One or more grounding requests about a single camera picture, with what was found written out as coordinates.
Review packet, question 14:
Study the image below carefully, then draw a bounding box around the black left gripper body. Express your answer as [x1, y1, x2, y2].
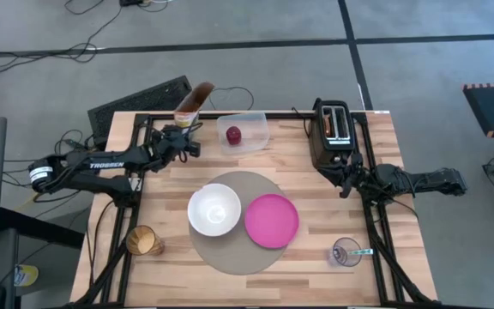
[154, 123, 202, 164]

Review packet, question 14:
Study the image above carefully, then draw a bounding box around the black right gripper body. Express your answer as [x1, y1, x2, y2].
[336, 152, 371, 191]

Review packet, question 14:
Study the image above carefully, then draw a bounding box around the colourful cardboard cereal box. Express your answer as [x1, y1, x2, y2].
[173, 81, 216, 130]

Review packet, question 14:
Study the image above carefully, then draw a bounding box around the red apple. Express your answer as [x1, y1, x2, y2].
[225, 125, 243, 147]

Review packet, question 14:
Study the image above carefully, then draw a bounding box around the teal-handled spoon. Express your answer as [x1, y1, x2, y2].
[344, 247, 375, 258]

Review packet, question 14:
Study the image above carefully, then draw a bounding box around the black two-slot toaster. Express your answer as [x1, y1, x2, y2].
[309, 97, 358, 173]

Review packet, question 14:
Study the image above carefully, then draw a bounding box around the clear plastic container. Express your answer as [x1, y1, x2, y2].
[215, 111, 271, 156]

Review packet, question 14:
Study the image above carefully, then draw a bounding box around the clear blue-tinted glass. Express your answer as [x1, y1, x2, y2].
[328, 237, 364, 269]

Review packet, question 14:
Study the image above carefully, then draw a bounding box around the pink plate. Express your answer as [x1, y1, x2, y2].
[244, 193, 301, 250]

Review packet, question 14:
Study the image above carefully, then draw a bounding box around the white bowl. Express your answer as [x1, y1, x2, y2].
[186, 183, 243, 238]

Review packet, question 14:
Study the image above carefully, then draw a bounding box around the wooden cup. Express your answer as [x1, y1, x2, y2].
[125, 224, 166, 258]

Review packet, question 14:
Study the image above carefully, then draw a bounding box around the round grey placemat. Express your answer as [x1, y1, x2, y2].
[188, 170, 293, 276]

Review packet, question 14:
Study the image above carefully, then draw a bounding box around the yellow and white floor object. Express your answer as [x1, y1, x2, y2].
[13, 264, 40, 288]

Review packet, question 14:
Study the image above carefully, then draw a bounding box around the black looped floor cable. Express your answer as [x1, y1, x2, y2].
[208, 86, 256, 112]

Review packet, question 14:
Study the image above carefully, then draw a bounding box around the black toaster cord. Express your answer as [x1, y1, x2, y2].
[291, 106, 317, 139]

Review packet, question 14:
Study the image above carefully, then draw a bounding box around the black aluminium table frame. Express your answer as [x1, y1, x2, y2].
[69, 110, 439, 309]

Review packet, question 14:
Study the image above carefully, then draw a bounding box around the black floor cable bundle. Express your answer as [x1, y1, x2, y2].
[0, 0, 124, 75]

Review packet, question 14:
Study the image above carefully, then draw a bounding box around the yellow cable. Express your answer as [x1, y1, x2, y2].
[14, 188, 43, 212]

